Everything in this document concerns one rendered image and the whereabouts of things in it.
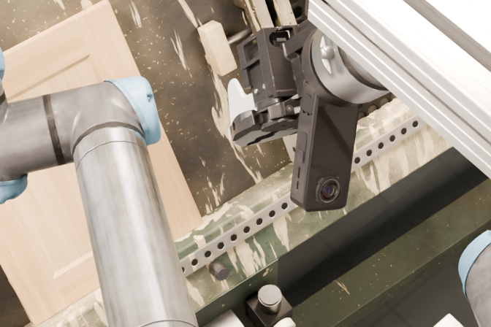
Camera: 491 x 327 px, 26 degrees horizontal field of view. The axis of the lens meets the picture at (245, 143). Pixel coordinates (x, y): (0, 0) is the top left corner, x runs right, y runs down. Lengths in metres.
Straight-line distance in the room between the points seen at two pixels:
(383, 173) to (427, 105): 1.33
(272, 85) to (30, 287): 0.84
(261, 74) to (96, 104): 0.22
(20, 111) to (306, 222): 0.82
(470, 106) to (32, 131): 0.65
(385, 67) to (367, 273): 1.97
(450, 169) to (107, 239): 1.98
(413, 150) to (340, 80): 1.07
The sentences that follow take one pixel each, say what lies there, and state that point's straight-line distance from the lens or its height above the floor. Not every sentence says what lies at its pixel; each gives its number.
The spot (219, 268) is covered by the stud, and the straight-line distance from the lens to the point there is 1.71.
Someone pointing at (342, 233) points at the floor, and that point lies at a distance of 2.74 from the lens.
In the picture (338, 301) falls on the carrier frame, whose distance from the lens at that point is 2.46.
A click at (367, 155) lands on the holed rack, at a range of 1.82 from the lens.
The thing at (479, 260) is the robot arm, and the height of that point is 1.24.
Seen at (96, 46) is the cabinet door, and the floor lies 1.19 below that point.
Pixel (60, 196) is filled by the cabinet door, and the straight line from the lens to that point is 1.62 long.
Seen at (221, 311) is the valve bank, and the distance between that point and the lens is 1.82.
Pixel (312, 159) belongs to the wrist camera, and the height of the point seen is 1.67.
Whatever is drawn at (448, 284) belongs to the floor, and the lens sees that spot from 2.71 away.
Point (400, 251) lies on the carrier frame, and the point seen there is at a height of 0.18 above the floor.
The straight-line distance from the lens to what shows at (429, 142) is 1.90.
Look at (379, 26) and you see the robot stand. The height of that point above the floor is 2.03.
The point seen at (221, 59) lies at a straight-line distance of 1.64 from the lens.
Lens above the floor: 2.43
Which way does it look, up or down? 58 degrees down
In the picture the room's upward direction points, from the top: straight up
